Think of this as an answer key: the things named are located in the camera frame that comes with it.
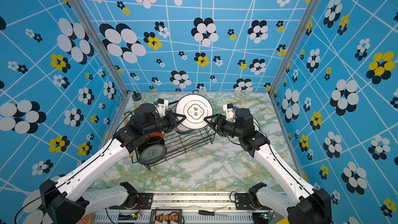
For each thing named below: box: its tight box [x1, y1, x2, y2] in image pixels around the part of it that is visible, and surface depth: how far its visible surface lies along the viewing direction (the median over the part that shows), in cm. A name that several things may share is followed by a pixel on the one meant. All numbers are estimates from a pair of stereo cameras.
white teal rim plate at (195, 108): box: [175, 93, 214, 130], surface depth 73 cm
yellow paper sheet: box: [275, 217, 290, 224], surface depth 69 cm
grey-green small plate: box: [138, 144, 167, 165], surface depth 84 cm
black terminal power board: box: [149, 208, 186, 224], surface depth 70 cm
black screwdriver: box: [197, 210, 230, 216], surface depth 72 cm
